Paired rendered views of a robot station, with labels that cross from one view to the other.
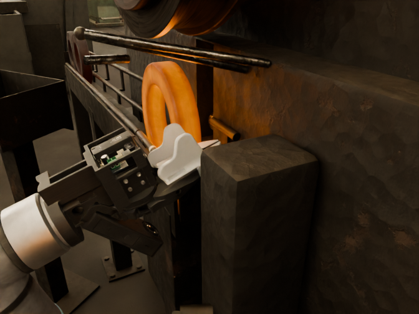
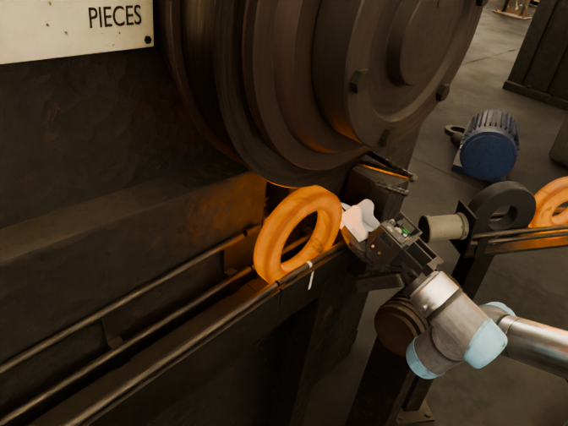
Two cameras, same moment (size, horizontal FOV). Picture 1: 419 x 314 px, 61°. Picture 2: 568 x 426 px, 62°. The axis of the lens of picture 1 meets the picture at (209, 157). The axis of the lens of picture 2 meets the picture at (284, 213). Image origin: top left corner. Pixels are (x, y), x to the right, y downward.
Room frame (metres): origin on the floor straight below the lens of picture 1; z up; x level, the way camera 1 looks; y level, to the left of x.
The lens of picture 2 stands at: (0.82, 0.63, 1.22)
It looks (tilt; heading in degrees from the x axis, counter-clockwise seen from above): 34 degrees down; 246
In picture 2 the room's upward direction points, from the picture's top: 9 degrees clockwise
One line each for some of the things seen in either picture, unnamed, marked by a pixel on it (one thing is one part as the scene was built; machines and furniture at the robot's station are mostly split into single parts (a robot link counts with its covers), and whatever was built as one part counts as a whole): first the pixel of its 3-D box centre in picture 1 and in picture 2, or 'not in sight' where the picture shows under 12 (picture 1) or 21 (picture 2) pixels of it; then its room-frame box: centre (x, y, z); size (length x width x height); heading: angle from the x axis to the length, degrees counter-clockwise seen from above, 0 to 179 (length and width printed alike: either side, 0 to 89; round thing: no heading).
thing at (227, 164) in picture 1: (254, 245); (365, 221); (0.32, -0.05, 0.68); 0.11 x 0.08 x 0.24; 117
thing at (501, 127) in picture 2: not in sight; (488, 142); (-1.30, -1.31, 0.17); 0.57 x 0.31 x 0.34; 47
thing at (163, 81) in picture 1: (168, 122); (299, 237); (0.52, 0.06, 0.75); 0.18 x 0.03 x 0.18; 25
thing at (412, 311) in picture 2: not in sight; (397, 367); (0.17, 0.04, 0.27); 0.22 x 0.13 x 0.53; 27
